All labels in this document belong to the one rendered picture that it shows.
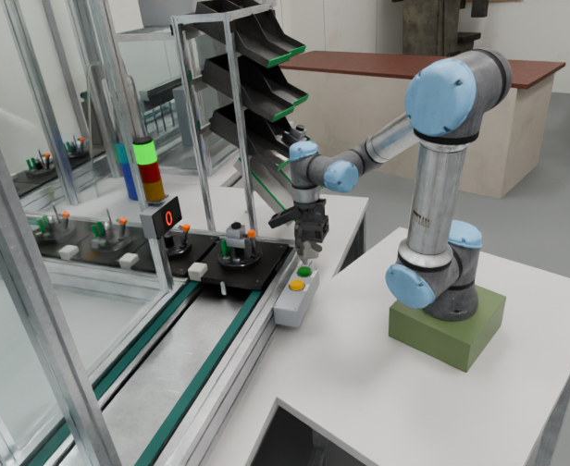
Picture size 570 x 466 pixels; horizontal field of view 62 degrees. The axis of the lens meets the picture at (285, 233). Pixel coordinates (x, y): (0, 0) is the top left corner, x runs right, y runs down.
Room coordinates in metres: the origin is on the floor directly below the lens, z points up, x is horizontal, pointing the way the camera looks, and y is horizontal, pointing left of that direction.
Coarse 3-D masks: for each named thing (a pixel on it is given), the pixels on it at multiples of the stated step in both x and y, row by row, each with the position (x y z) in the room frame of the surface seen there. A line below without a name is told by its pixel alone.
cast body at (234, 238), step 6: (234, 222) 1.28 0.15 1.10; (228, 228) 1.26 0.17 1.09; (234, 228) 1.25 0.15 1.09; (240, 228) 1.25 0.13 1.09; (228, 234) 1.25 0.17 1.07; (234, 234) 1.25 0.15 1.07; (240, 234) 1.24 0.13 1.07; (228, 240) 1.26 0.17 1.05; (234, 240) 1.25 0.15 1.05; (240, 240) 1.24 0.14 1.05; (246, 240) 1.25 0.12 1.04; (234, 246) 1.25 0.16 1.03; (240, 246) 1.24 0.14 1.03; (246, 246) 1.24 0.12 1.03
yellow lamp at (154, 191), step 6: (144, 186) 1.12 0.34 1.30; (150, 186) 1.11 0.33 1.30; (156, 186) 1.12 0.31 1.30; (162, 186) 1.13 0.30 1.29; (144, 192) 1.12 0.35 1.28; (150, 192) 1.11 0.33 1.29; (156, 192) 1.12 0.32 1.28; (162, 192) 1.13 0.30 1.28; (150, 198) 1.11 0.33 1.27; (156, 198) 1.11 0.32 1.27; (162, 198) 1.12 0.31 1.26
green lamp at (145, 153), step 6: (132, 144) 1.13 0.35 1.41; (144, 144) 1.12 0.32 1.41; (150, 144) 1.12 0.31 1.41; (138, 150) 1.11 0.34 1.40; (144, 150) 1.11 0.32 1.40; (150, 150) 1.12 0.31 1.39; (138, 156) 1.12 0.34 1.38; (144, 156) 1.11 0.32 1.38; (150, 156) 1.12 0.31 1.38; (138, 162) 1.12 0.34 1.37; (144, 162) 1.11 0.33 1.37; (150, 162) 1.12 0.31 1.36
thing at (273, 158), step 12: (228, 108) 1.62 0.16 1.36; (216, 120) 1.55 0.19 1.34; (228, 120) 1.52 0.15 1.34; (252, 120) 1.62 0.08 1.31; (264, 120) 1.60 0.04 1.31; (216, 132) 1.55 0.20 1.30; (228, 132) 1.52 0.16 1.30; (252, 132) 1.62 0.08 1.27; (264, 132) 1.60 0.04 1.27; (252, 144) 1.47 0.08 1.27; (264, 144) 1.56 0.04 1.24; (276, 144) 1.58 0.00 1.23; (264, 156) 1.45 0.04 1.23; (276, 156) 1.51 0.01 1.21; (288, 156) 1.53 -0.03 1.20; (276, 168) 1.43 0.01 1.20
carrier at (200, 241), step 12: (168, 240) 1.35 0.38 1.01; (180, 240) 1.39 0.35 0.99; (192, 240) 1.41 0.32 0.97; (204, 240) 1.41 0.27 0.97; (216, 240) 1.41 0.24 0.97; (168, 252) 1.31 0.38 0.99; (180, 252) 1.31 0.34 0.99; (192, 252) 1.33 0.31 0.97; (204, 252) 1.33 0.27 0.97; (180, 264) 1.27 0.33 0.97; (180, 276) 1.21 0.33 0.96
